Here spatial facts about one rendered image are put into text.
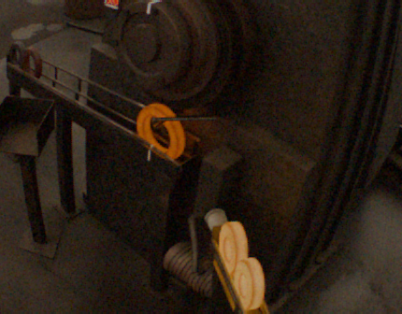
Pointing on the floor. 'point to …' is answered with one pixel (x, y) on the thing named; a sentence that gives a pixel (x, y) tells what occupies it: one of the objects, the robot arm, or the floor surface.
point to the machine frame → (263, 135)
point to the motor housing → (179, 256)
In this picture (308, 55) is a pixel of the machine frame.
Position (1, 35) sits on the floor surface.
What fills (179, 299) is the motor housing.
